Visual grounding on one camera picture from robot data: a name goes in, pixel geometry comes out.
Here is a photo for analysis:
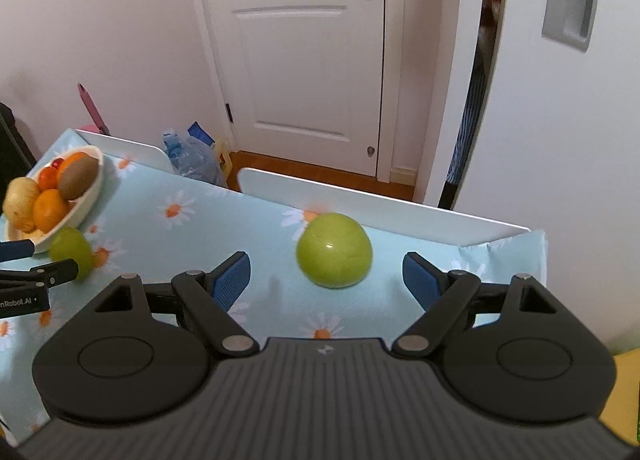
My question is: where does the white sliding door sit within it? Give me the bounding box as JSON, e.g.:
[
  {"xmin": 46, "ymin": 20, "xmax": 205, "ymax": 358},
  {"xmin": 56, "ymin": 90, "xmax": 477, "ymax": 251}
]
[{"xmin": 440, "ymin": 0, "xmax": 640, "ymax": 356}]

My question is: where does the pink plastic handle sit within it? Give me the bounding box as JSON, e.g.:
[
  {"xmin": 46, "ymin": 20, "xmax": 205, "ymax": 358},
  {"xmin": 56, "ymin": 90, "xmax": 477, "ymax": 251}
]
[{"xmin": 76, "ymin": 83, "xmax": 112, "ymax": 137}]

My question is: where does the clear plastic water bottle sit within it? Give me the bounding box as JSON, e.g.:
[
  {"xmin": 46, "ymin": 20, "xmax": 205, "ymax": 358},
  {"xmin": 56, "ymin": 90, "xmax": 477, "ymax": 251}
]
[{"xmin": 161, "ymin": 128, "xmax": 228, "ymax": 187}]

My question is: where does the yellow object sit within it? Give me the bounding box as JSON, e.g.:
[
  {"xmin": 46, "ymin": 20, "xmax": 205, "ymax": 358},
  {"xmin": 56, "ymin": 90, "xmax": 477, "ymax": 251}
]
[{"xmin": 611, "ymin": 350, "xmax": 640, "ymax": 446}]

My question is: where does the large yellow apple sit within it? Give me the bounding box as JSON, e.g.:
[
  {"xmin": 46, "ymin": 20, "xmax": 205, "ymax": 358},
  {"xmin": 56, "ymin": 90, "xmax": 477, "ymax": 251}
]
[{"xmin": 4, "ymin": 177, "xmax": 41, "ymax": 233}]

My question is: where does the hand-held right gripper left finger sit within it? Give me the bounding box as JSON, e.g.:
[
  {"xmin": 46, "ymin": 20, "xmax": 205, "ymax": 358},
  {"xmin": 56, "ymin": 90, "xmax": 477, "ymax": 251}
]
[{"xmin": 95, "ymin": 251, "xmax": 261, "ymax": 357}]

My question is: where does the cream cartoon print bowl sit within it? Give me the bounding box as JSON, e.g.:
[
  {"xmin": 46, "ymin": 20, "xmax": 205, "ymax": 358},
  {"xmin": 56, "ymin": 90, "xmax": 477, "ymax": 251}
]
[{"xmin": 4, "ymin": 145, "xmax": 105, "ymax": 247}]

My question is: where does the striped hanging cloth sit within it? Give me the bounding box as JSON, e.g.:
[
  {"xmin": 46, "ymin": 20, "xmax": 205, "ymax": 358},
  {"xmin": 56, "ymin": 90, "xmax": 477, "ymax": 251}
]
[{"xmin": 447, "ymin": 15, "xmax": 488, "ymax": 186}]

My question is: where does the blue daisy print tablecloth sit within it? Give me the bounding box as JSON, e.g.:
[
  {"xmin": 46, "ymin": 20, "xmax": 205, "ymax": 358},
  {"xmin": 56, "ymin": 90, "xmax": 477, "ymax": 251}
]
[{"xmin": 0, "ymin": 127, "xmax": 548, "ymax": 446}]

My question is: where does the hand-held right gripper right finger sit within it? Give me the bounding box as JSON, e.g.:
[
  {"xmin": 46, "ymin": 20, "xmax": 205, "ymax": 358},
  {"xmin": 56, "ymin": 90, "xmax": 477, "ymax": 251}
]
[{"xmin": 391, "ymin": 251, "xmax": 558, "ymax": 358}]

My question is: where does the white chair back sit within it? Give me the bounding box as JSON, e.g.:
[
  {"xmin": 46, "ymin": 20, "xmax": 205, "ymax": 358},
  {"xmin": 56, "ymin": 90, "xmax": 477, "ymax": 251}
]
[
  {"xmin": 235, "ymin": 167, "xmax": 532, "ymax": 247},
  {"xmin": 74, "ymin": 128, "xmax": 177, "ymax": 175}
]

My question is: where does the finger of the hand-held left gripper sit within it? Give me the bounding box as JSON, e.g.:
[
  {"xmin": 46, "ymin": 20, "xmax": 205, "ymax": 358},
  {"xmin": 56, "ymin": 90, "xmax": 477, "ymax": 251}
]
[
  {"xmin": 0, "ymin": 259, "xmax": 80, "ymax": 291},
  {"xmin": 0, "ymin": 239, "xmax": 36, "ymax": 263}
]

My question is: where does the white panel door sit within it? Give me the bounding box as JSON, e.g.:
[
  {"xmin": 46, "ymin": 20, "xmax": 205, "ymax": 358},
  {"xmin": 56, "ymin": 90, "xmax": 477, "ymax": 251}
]
[{"xmin": 192, "ymin": 0, "xmax": 401, "ymax": 178}]

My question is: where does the brown kiwi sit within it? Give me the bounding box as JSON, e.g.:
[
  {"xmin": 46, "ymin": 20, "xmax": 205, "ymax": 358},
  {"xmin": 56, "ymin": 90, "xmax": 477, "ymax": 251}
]
[{"xmin": 57, "ymin": 155, "xmax": 100, "ymax": 202}]

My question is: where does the large orange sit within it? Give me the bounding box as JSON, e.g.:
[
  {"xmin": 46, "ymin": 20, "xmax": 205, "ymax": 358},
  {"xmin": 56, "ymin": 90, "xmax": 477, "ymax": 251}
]
[{"xmin": 32, "ymin": 188, "xmax": 71, "ymax": 234}]

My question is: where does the matte green apple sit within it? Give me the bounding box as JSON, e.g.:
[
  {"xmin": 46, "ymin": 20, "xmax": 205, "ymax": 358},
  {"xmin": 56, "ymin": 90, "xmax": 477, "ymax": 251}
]
[{"xmin": 48, "ymin": 226, "xmax": 94, "ymax": 282}]

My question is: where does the glossy green apple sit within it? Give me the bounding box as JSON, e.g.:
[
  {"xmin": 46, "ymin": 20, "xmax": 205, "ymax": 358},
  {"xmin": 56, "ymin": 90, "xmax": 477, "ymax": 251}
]
[{"xmin": 296, "ymin": 212, "xmax": 374, "ymax": 289}]

